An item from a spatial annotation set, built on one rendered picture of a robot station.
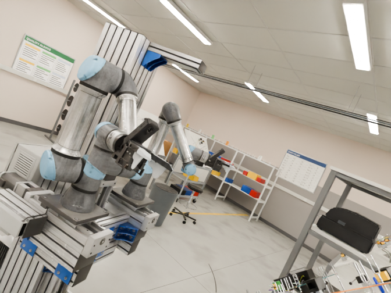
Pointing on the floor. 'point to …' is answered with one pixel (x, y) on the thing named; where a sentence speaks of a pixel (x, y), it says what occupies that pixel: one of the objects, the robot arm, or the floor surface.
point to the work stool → (188, 202)
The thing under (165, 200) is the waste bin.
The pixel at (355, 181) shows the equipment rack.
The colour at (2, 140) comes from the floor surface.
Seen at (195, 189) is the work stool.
